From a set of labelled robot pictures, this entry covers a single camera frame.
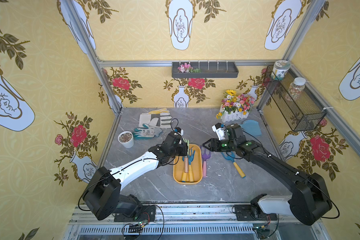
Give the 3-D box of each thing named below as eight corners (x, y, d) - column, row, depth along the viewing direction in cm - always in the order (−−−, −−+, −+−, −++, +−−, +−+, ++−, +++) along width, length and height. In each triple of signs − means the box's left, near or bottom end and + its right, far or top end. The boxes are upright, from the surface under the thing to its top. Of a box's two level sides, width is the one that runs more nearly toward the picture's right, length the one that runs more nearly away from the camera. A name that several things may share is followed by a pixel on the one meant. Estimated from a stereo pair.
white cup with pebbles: (120, 148, 100) (115, 142, 94) (123, 137, 106) (119, 130, 100) (133, 148, 100) (130, 142, 94) (136, 137, 106) (133, 130, 100)
